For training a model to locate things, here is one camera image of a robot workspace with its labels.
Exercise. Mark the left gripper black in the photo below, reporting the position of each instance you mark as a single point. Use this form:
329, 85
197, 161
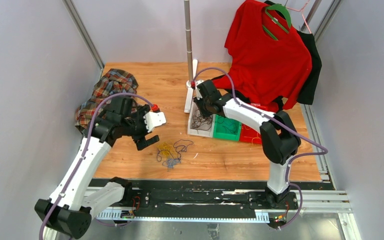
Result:
141, 140

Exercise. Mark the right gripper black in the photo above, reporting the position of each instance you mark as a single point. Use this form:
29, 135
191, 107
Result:
198, 102

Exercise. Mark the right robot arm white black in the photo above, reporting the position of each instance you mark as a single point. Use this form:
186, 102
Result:
277, 132

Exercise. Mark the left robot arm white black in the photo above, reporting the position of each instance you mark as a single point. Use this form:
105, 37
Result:
68, 210

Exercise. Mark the white plastic bin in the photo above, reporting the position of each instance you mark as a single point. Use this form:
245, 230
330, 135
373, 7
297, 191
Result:
198, 125

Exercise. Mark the green plastic bin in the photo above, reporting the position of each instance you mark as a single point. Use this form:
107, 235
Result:
226, 129

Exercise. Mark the metal pole with white base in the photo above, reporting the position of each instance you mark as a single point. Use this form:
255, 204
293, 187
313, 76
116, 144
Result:
191, 67

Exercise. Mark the red plastic bin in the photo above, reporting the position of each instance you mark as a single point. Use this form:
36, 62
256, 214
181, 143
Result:
249, 135

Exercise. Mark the plaid flannel shirt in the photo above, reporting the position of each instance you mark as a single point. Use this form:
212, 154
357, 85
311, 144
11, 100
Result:
112, 82

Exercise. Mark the red t-shirt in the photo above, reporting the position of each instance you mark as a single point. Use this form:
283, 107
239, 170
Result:
268, 56

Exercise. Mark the black t-shirt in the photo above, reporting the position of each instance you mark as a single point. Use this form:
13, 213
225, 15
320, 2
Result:
309, 73

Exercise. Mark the green clothes hanger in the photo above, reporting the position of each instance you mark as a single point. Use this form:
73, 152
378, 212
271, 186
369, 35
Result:
276, 22

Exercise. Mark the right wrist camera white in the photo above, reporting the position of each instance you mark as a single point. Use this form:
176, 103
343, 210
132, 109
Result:
197, 94

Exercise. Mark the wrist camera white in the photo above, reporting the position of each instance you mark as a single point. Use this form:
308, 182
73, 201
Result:
197, 94
153, 120

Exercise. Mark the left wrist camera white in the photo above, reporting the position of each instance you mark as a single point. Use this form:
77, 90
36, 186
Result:
153, 120

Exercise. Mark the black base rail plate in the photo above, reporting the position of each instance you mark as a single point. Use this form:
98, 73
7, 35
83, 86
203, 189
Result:
203, 199

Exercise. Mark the pink wire hanger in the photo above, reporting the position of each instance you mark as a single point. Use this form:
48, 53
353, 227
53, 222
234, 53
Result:
299, 6

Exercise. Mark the aluminium frame post right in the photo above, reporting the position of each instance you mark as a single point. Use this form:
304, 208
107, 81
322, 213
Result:
325, 21

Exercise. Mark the aluminium frame post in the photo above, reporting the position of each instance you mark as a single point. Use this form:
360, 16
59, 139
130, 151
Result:
77, 20
325, 21

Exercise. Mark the aluminium frame post left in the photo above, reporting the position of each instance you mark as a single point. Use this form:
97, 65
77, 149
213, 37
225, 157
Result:
77, 20

